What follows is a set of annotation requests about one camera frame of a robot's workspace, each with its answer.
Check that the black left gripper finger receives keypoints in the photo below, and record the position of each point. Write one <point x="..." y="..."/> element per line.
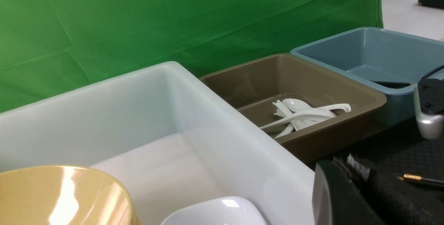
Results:
<point x="353" y="191"/>

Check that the black chopstick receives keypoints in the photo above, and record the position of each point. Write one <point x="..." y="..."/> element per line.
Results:
<point x="416" y="179"/>

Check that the white square sauce dish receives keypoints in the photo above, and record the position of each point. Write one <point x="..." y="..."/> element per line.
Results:
<point x="231" y="210"/>

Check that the yellow speckled noodle bowl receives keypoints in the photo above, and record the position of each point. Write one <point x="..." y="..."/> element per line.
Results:
<point x="64" y="195"/>

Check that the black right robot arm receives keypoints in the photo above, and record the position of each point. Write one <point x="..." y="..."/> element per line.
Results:
<point x="429" y="105"/>

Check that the black plastic serving tray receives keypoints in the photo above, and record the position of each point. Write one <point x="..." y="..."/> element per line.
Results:
<point x="399" y="150"/>

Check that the olive brown plastic bin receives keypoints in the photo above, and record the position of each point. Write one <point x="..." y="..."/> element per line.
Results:
<point x="252" y="87"/>

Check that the white spoons in bin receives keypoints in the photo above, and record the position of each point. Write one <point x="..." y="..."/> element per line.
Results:
<point x="297" y="115"/>

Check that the black chopsticks in bin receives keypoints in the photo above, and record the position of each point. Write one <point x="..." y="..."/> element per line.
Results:
<point x="393" y="85"/>

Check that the blue plastic bin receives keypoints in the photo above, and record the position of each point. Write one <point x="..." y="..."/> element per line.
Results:
<point x="375" y="54"/>

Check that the large white plastic tub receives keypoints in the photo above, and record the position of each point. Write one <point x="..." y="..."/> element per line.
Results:
<point x="168" y="138"/>

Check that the green backdrop cloth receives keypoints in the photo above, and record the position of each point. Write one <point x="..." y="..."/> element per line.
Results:
<point x="49" y="47"/>

